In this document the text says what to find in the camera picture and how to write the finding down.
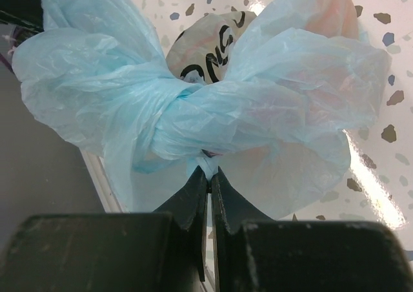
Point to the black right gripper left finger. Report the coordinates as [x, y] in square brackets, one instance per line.
[163, 250]

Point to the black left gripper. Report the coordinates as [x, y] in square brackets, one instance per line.
[27, 14]

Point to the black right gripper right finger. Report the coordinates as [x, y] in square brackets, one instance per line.
[253, 252]

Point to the light blue plastic bag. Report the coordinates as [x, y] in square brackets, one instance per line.
[266, 98]

